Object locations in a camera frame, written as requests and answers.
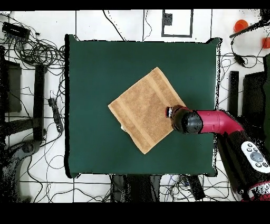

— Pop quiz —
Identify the tan terry towel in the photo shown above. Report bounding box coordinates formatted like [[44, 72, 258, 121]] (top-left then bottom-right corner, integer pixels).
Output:
[[108, 67, 187, 155]]

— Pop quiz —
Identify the black flat panel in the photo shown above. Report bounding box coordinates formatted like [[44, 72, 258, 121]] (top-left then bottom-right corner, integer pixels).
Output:
[[0, 46, 22, 114], [240, 71, 267, 127]]

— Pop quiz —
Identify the black upright bar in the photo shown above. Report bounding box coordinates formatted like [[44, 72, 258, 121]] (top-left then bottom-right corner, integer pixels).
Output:
[[227, 70, 240, 118], [32, 63, 47, 142]]

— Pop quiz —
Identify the black power adapter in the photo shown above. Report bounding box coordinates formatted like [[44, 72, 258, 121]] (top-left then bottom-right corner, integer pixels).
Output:
[[233, 53, 247, 68]]

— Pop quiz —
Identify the dark green table cloth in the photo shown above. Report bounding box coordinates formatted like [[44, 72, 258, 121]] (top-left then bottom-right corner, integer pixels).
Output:
[[64, 33, 222, 179]]

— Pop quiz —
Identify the dark grey square block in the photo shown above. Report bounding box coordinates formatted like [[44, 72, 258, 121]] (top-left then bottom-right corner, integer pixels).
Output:
[[161, 13, 173, 26]]

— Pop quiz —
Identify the dark green cloth piece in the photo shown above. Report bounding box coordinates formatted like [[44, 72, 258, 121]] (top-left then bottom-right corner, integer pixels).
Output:
[[262, 53, 270, 153]]

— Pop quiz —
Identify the black rod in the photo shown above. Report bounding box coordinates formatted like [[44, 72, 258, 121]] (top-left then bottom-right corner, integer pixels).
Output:
[[229, 17, 270, 39]]

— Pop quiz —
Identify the orange cup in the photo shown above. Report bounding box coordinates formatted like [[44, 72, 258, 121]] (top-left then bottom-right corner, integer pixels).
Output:
[[233, 19, 249, 33]]

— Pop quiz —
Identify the black power strip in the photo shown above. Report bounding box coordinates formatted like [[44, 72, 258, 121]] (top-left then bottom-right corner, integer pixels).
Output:
[[47, 97, 64, 134]]

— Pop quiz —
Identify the grey chair base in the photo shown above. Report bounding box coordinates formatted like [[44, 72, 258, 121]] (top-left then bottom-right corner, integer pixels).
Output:
[[0, 138, 42, 202]]

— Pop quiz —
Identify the black electronics box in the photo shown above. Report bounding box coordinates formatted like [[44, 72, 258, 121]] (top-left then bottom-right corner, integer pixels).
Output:
[[1, 21, 31, 41]]

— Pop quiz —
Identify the grey square frame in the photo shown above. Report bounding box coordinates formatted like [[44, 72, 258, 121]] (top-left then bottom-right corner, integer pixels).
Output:
[[161, 9, 194, 38]]

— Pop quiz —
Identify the tangled black cable bundle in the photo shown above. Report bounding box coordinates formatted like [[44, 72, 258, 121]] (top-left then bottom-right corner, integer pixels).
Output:
[[0, 12, 66, 70]]

